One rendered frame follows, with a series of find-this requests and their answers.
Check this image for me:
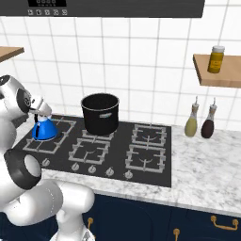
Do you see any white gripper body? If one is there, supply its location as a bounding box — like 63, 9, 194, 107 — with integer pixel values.
29, 96, 54, 118

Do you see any black cooking pot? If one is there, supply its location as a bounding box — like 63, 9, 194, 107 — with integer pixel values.
80, 92, 121, 137

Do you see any black gas hob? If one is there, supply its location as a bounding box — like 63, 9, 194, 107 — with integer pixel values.
12, 114, 173, 188

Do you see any black range hood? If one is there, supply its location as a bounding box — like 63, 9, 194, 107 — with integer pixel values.
0, 0, 206, 19

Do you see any wide navy cupboard door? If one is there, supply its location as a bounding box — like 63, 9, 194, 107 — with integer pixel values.
92, 193, 173, 241

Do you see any yellow oil bottle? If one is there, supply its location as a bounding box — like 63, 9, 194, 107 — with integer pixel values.
184, 95, 201, 138

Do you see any dark brown sauce bottle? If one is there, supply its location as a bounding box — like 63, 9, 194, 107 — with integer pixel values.
200, 96, 218, 139

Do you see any narrow navy cupboard door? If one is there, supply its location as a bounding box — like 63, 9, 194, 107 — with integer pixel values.
170, 205, 189, 241

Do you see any yellow spice jar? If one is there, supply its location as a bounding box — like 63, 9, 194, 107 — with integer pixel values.
206, 44, 226, 74

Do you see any navy drawer front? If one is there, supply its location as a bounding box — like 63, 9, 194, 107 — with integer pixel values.
186, 208, 241, 241

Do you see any blue kettle with black handle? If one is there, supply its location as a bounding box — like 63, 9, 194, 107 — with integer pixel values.
31, 114, 59, 142

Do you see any short wooden wall shelf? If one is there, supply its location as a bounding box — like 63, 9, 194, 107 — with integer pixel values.
0, 45, 25, 63

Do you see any gold cupboard door handle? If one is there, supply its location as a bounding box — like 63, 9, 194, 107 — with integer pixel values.
86, 217, 95, 233
172, 228, 182, 241

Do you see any wide wooden wall shelf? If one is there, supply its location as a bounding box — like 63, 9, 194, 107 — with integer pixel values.
192, 53, 241, 89

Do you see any gold drawer handle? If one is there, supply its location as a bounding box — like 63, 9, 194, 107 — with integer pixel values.
210, 215, 240, 232

